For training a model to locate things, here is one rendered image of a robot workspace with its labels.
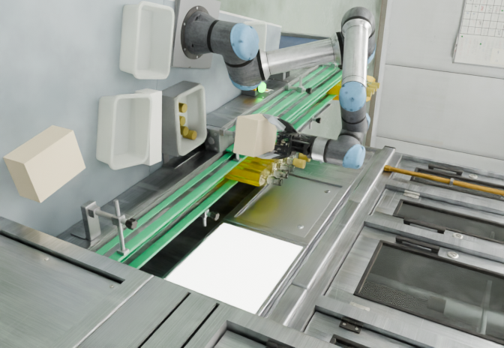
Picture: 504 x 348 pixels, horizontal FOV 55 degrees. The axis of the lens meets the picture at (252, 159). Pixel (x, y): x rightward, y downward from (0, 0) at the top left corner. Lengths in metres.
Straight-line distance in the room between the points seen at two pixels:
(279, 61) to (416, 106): 6.24
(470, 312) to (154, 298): 0.99
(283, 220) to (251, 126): 0.42
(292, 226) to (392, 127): 6.43
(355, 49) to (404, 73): 6.26
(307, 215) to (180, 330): 1.03
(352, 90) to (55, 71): 0.81
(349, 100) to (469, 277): 0.72
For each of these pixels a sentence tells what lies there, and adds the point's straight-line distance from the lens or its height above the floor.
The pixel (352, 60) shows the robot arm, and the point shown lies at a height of 1.37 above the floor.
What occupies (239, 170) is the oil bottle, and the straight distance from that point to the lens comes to 1.82.
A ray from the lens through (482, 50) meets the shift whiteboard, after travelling 7.59.
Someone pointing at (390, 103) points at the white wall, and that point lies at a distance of 8.00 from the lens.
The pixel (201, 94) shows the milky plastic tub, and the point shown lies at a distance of 1.78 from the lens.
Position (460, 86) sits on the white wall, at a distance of 7.75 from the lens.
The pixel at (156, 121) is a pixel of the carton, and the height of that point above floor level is 0.81.
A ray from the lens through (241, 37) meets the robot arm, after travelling 1.67.
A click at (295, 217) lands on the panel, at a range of 1.83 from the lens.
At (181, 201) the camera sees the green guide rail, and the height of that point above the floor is 0.94.
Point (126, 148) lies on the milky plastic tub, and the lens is 1.62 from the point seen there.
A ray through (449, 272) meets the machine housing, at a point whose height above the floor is 1.76.
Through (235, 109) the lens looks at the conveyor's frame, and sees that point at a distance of 2.04.
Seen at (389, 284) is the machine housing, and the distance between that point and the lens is 1.65.
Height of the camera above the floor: 1.78
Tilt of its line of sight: 25 degrees down
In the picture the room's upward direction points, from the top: 103 degrees clockwise
